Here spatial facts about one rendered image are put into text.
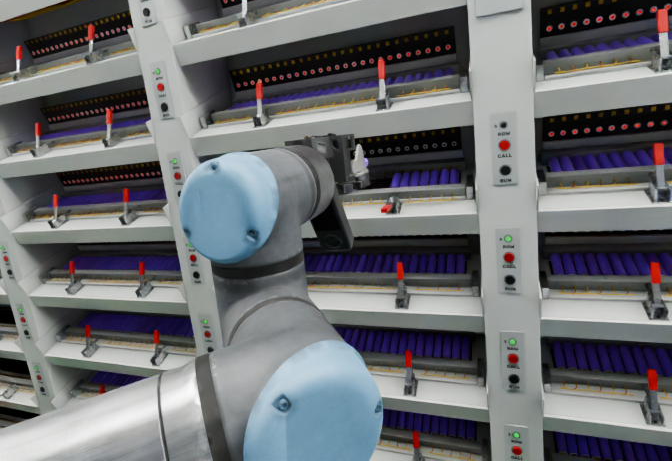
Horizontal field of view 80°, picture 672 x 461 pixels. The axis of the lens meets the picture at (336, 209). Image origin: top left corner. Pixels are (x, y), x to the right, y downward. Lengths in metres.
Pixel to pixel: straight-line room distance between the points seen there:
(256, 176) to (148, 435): 0.19
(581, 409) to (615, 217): 0.38
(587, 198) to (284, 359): 0.65
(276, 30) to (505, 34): 0.42
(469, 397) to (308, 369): 0.73
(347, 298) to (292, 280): 0.54
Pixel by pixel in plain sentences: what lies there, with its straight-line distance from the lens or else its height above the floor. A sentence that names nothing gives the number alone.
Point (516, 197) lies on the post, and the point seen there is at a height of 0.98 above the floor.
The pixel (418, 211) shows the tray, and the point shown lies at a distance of 0.80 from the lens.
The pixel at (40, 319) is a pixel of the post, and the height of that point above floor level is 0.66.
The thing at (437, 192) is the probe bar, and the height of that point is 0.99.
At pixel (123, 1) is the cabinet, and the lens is 1.40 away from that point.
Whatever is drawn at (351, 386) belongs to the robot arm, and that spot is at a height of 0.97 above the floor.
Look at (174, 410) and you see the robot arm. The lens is 0.28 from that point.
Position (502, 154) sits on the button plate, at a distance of 0.75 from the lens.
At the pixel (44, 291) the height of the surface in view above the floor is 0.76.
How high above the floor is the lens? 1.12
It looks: 10 degrees down
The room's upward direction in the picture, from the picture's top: 7 degrees counter-clockwise
